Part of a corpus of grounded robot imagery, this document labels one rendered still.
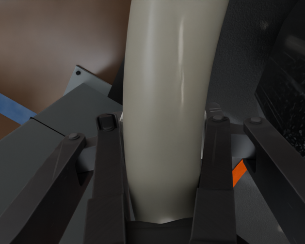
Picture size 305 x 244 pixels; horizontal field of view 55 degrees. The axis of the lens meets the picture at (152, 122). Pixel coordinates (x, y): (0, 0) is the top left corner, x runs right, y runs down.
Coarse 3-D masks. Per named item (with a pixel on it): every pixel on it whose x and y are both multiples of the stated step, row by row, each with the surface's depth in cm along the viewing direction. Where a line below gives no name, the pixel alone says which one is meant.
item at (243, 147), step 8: (208, 104) 19; (216, 104) 19; (208, 112) 18; (216, 112) 18; (232, 128) 16; (240, 128) 16; (232, 136) 15; (240, 136) 15; (232, 144) 15; (240, 144) 15; (248, 144) 15; (232, 152) 16; (240, 152) 15; (248, 152) 15; (256, 152) 15
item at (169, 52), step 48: (144, 0) 8; (192, 0) 8; (144, 48) 9; (192, 48) 9; (144, 96) 9; (192, 96) 9; (144, 144) 10; (192, 144) 10; (144, 192) 11; (192, 192) 11
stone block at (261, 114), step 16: (304, 0) 85; (288, 16) 92; (304, 16) 78; (288, 32) 84; (304, 32) 72; (288, 48) 77; (304, 48) 67; (272, 64) 82; (288, 64) 71; (304, 64) 63; (272, 80) 76; (288, 80) 66; (304, 80) 59; (256, 96) 81; (272, 96) 70; (288, 96) 62; (304, 96) 55; (272, 112) 65; (288, 112) 58; (304, 112) 52; (288, 128) 55; (304, 128) 50; (304, 144) 51
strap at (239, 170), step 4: (240, 164) 122; (236, 168) 123; (240, 168) 123; (244, 168) 123; (232, 172) 124; (236, 172) 124; (240, 172) 124; (236, 176) 125; (240, 176) 125; (236, 180) 126
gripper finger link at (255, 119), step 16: (256, 128) 14; (272, 128) 14; (256, 144) 13; (272, 144) 13; (288, 144) 13; (256, 160) 14; (272, 160) 12; (288, 160) 12; (304, 160) 11; (256, 176) 14; (272, 176) 12; (288, 176) 11; (304, 176) 11; (272, 192) 12; (288, 192) 10; (304, 192) 10; (272, 208) 12; (288, 208) 11; (304, 208) 9; (288, 224) 11; (304, 224) 10; (288, 240) 11; (304, 240) 10
